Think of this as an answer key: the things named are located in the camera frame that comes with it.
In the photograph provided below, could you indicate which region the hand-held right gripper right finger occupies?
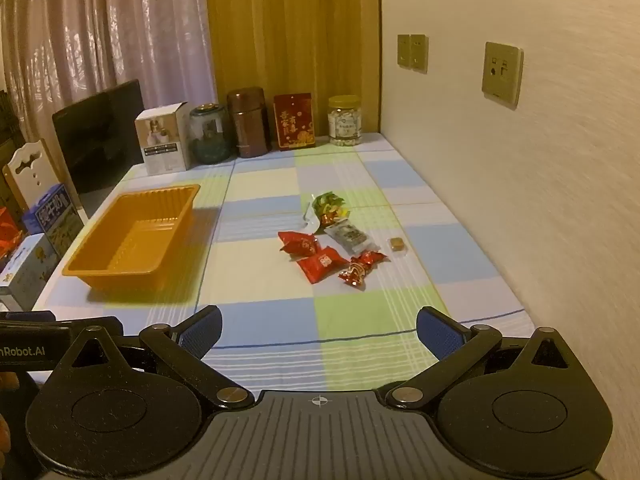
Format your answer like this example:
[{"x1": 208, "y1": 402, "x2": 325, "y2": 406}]
[{"x1": 385, "y1": 305, "x2": 591, "y2": 408}]

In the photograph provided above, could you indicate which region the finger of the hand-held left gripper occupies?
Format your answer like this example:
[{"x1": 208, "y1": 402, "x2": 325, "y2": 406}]
[{"x1": 0, "y1": 311, "x2": 124, "y2": 336}]

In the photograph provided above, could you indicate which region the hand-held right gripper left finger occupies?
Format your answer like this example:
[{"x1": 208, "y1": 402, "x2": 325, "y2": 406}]
[{"x1": 55, "y1": 305, "x2": 256, "y2": 408}]

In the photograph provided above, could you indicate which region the orange plastic tray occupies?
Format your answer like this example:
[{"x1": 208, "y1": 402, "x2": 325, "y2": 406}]
[{"x1": 61, "y1": 183, "x2": 202, "y2": 293}]

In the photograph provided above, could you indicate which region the red twist candy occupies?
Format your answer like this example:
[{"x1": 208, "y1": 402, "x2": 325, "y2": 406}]
[{"x1": 338, "y1": 250, "x2": 390, "y2": 290}]

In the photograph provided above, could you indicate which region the red snack packet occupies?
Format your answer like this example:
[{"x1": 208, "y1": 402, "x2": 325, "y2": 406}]
[
  {"x1": 277, "y1": 230, "x2": 323, "y2": 259},
  {"x1": 296, "y1": 247, "x2": 351, "y2": 285}
]

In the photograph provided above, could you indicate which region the clear packet dark snack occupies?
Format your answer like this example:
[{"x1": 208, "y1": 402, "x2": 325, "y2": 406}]
[{"x1": 324, "y1": 221, "x2": 381, "y2": 256}]

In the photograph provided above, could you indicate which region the green candy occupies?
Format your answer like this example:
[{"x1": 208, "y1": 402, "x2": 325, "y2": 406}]
[{"x1": 312, "y1": 191, "x2": 348, "y2": 211}]

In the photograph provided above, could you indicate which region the checked tablecloth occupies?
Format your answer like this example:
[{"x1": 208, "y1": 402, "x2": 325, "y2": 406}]
[{"x1": 32, "y1": 132, "x2": 532, "y2": 391}]

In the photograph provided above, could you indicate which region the light blue carton box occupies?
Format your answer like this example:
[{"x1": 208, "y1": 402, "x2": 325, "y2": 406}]
[{"x1": 0, "y1": 232, "x2": 57, "y2": 311}]

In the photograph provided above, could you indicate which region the blue milk carton box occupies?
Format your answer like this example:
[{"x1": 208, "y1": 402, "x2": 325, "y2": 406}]
[{"x1": 22, "y1": 183, "x2": 86, "y2": 261}]

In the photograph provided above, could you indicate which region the red bag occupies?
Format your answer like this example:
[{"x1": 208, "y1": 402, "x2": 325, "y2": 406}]
[{"x1": 0, "y1": 206, "x2": 26, "y2": 261}]

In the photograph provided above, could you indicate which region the white product box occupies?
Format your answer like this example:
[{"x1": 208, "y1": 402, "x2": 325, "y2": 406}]
[{"x1": 134, "y1": 102, "x2": 193, "y2": 177}]

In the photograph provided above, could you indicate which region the green glass jar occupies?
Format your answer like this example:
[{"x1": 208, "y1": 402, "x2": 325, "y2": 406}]
[{"x1": 189, "y1": 103, "x2": 232, "y2": 166}]

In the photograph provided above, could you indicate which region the black glossy monitor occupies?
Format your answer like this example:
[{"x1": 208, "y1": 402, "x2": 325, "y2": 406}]
[{"x1": 51, "y1": 79, "x2": 147, "y2": 221}]

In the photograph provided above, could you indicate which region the brown metal canister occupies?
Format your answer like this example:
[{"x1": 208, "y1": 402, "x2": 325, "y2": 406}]
[{"x1": 226, "y1": 87, "x2": 271, "y2": 159}]

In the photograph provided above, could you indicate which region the dark wooden furniture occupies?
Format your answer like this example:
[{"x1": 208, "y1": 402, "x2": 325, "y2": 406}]
[{"x1": 0, "y1": 90, "x2": 23, "y2": 171}]

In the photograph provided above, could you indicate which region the red tin box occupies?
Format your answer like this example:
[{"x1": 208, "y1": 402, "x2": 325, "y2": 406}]
[{"x1": 273, "y1": 93, "x2": 317, "y2": 152}]

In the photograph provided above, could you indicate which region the clear jar yellow lid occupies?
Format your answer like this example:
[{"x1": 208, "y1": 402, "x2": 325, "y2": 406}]
[{"x1": 327, "y1": 95, "x2": 362, "y2": 148}]

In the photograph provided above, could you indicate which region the pink sheer curtain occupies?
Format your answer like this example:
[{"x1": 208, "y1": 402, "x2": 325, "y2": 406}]
[{"x1": 0, "y1": 0, "x2": 218, "y2": 161}]

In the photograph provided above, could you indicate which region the yellow curtain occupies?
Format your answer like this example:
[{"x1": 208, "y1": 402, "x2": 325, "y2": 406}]
[{"x1": 204, "y1": 0, "x2": 383, "y2": 136}]

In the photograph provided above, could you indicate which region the large beige wall socket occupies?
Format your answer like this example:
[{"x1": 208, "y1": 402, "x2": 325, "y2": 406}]
[{"x1": 481, "y1": 41, "x2": 524, "y2": 109}]

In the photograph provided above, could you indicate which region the double wall switch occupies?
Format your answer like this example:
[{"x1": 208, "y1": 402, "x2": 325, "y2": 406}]
[{"x1": 409, "y1": 34, "x2": 429, "y2": 72}]

